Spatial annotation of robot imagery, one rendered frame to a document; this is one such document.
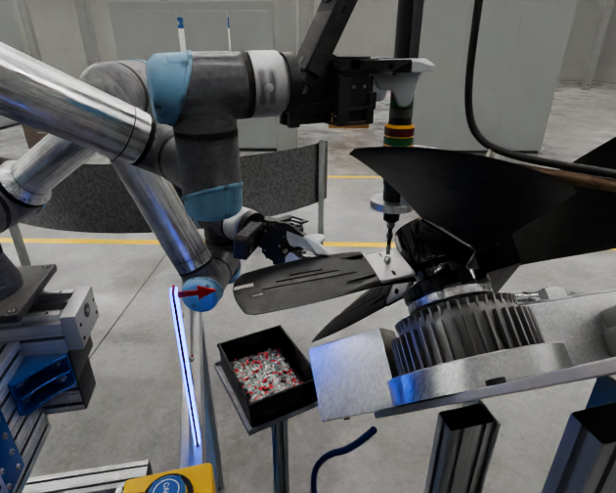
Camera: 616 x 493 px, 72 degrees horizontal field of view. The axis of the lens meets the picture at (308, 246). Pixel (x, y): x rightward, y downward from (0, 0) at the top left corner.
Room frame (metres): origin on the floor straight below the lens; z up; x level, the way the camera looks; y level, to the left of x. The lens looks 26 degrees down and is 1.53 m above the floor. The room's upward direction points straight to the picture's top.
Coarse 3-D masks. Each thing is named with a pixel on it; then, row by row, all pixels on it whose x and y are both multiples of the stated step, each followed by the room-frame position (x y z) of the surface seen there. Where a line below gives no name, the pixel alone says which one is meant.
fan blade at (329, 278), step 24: (288, 264) 0.66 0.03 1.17; (312, 264) 0.64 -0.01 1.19; (336, 264) 0.63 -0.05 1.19; (360, 264) 0.62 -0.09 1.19; (264, 288) 0.57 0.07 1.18; (288, 288) 0.56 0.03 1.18; (312, 288) 0.56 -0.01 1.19; (336, 288) 0.56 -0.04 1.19; (360, 288) 0.56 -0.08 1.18; (264, 312) 0.49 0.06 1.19
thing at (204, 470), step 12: (192, 468) 0.34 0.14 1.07; (204, 468) 0.34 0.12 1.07; (132, 480) 0.32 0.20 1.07; (144, 480) 0.32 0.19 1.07; (192, 480) 0.32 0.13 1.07; (204, 480) 0.32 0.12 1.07; (132, 492) 0.31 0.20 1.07; (144, 492) 0.31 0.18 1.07; (192, 492) 0.31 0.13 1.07; (204, 492) 0.31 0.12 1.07
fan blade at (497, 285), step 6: (474, 264) 0.74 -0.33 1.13; (516, 264) 0.85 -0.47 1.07; (498, 270) 0.81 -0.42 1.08; (504, 270) 0.82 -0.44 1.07; (510, 270) 0.84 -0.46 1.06; (492, 276) 0.80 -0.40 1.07; (498, 276) 0.82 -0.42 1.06; (504, 276) 0.84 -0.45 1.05; (510, 276) 0.86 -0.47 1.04; (492, 282) 0.81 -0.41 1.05; (498, 282) 0.83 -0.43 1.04; (504, 282) 0.85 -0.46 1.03; (492, 288) 0.82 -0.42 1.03; (498, 288) 0.84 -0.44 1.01
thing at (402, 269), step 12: (372, 252) 0.67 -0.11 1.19; (384, 252) 0.66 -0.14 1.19; (396, 252) 0.66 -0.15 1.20; (372, 264) 0.63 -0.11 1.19; (384, 264) 0.63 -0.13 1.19; (396, 264) 0.63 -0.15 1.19; (408, 264) 0.62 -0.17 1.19; (384, 276) 0.60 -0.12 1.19; (396, 276) 0.59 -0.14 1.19; (408, 276) 0.59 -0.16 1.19
